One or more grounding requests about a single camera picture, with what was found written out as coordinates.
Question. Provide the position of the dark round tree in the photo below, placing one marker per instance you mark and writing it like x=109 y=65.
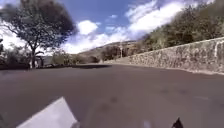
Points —
x=110 y=53

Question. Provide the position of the pale pole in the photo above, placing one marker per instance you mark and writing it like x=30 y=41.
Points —
x=120 y=50

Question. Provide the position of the distant hill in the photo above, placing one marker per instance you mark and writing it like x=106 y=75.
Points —
x=96 y=50

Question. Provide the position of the grey asphalt road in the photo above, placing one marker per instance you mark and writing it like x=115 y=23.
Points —
x=126 y=90

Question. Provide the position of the roadside bushes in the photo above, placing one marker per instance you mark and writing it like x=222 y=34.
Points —
x=61 y=58

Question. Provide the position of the large spreading tree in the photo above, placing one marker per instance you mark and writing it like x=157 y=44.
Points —
x=36 y=20

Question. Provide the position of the robot's own part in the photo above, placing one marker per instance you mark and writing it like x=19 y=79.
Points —
x=177 y=124

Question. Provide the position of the row of trees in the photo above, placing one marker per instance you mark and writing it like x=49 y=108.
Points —
x=193 y=23

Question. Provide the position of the rough stone wall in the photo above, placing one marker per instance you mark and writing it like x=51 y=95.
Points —
x=186 y=55

